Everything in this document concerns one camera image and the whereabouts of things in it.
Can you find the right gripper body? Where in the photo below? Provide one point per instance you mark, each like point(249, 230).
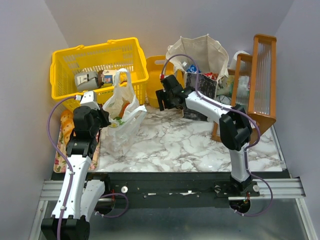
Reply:
point(161, 100)

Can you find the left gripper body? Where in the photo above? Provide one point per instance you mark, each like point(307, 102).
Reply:
point(104, 118)

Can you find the white plastic grocery bag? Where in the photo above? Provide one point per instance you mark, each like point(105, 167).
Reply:
point(120, 135)

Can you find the small orange pumpkin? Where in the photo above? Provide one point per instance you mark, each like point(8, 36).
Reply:
point(124, 106)

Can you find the beige canvas tote bag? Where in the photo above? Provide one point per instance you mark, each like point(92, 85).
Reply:
point(204, 52)

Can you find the red snack bag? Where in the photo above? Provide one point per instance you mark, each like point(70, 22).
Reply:
point(210, 75)

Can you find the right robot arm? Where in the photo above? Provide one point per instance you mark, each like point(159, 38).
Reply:
point(234, 129)

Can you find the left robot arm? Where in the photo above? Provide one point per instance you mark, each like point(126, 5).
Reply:
point(70, 219)

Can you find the yellow plastic tray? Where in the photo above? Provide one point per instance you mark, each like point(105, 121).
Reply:
point(154, 66)

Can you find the baguette bread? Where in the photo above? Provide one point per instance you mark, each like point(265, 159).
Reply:
point(67, 125)

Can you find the grey box package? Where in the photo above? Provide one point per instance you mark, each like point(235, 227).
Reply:
point(86, 81)

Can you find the milk carton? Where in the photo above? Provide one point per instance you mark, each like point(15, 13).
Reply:
point(105, 78)

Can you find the yellow shopping basket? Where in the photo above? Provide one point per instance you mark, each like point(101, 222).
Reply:
point(112, 55)

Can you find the green snack bag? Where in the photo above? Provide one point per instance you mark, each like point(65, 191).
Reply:
point(225, 91)

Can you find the floral placemat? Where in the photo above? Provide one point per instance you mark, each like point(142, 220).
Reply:
point(60, 164)

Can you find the wooden rack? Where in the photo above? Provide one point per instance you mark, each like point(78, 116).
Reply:
point(255, 81)

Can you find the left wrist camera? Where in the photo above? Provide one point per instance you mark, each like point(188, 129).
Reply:
point(88, 99)

